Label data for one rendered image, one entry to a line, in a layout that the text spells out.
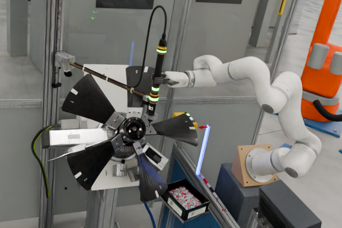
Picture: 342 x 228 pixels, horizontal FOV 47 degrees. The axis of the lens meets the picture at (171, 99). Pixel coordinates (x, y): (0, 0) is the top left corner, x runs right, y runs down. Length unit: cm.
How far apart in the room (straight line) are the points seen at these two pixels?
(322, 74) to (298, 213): 399
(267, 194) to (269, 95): 40
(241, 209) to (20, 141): 147
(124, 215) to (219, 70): 178
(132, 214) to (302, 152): 175
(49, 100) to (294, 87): 141
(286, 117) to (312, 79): 377
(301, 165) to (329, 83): 368
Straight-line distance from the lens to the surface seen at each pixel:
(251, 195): 216
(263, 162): 213
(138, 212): 329
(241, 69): 169
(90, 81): 192
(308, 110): 558
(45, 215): 293
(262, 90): 165
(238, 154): 221
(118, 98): 222
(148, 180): 194
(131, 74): 208
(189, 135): 204
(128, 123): 191
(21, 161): 282
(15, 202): 303
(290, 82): 170
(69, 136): 201
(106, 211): 237
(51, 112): 248
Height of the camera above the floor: 216
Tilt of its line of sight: 24 degrees down
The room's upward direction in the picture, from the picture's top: 10 degrees clockwise
